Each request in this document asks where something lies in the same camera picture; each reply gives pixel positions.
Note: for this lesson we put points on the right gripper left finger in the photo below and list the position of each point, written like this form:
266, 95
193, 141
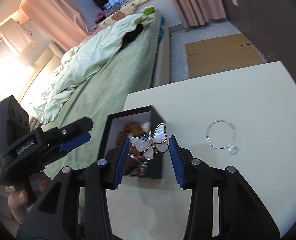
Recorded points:
116, 159

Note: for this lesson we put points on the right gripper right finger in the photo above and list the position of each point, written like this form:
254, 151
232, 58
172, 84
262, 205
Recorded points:
181, 159

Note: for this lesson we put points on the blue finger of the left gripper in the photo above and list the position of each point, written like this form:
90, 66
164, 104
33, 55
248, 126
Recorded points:
75, 143

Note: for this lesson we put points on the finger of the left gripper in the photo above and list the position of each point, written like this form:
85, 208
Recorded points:
74, 130

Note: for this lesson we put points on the white butterfly brooch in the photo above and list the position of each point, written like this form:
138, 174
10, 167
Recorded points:
151, 144

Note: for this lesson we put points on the left hand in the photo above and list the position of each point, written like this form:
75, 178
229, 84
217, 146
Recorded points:
17, 201

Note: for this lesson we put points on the black box white interior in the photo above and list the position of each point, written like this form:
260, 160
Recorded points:
146, 132

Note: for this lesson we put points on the light green duvet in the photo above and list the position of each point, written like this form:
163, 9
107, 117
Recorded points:
81, 62

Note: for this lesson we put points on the white table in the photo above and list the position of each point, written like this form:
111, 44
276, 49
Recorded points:
244, 118

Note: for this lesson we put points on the bed with green sheet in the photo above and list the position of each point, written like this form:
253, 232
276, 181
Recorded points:
130, 70

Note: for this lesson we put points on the flat brown cardboard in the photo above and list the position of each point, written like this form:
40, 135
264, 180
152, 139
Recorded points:
221, 54

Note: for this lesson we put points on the black cloth on bed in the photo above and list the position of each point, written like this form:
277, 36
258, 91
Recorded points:
132, 35

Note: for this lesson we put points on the pink curtain left window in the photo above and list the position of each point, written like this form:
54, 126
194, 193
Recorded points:
61, 20

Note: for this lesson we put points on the floral patterned quilt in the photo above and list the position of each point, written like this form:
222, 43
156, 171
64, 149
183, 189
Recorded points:
128, 8

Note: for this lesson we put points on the green toy on bed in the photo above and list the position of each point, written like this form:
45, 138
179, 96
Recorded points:
148, 10

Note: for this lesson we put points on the pink curtain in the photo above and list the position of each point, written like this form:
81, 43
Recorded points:
199, 12

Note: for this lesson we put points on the dark brown wardrobe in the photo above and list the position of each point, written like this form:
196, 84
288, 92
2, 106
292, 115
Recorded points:
270, 25

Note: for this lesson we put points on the black left tracking camera box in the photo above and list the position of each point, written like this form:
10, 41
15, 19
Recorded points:
14, 122

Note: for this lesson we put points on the white wall switch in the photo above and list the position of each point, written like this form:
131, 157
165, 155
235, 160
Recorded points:
235, 2

